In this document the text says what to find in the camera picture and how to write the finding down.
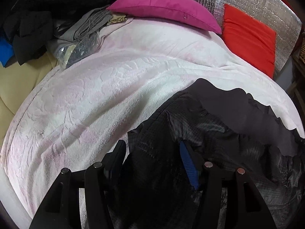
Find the blue garment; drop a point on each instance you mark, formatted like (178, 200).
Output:
(6, 51)

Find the black quilted jacket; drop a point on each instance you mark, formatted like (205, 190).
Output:
(226, 127)

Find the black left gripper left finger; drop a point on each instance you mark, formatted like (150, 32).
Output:
(60, 207)

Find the grey folded garment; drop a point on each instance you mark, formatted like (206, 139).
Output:
(66, 33)

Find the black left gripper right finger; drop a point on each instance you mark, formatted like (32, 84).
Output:
(226, 199)

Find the clear plastic bag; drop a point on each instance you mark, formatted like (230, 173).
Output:
(78, 50)

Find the red cushion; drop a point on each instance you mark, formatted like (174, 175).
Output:
(250, 39)

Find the silver foil insulation panel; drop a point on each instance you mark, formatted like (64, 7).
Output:
(274, 13)

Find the magenta pillow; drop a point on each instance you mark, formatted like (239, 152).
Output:
(188, 12)

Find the pale pink bedspread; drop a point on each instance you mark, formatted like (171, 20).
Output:
(72, 118)

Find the black clothes pile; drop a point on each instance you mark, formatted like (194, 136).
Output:
(28, 25)

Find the wicker basket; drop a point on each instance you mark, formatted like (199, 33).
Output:
(298, 54)

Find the beige leather armchair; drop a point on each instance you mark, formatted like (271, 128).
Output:
(17, 82)

